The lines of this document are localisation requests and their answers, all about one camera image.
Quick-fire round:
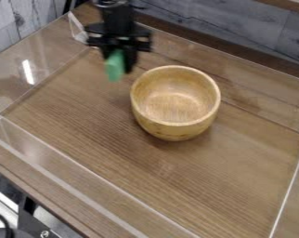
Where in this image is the clear acrylic corner bracket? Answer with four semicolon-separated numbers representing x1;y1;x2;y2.
68;12;88;44

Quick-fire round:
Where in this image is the round wooden bowl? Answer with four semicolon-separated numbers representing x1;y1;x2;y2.
131;65;222;141

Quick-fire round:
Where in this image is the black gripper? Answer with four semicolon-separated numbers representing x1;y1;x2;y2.
84;4;152;73

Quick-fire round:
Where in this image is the green rectangular stick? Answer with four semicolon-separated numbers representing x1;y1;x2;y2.
105;49;125;82

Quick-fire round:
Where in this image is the black cable bottom left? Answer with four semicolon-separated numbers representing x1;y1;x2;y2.
0;210;31;238

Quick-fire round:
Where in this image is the black table leg bracket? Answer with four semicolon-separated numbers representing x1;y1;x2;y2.
17;196;61;238

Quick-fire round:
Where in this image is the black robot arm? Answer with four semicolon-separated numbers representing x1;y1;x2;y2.
84;0;152;73

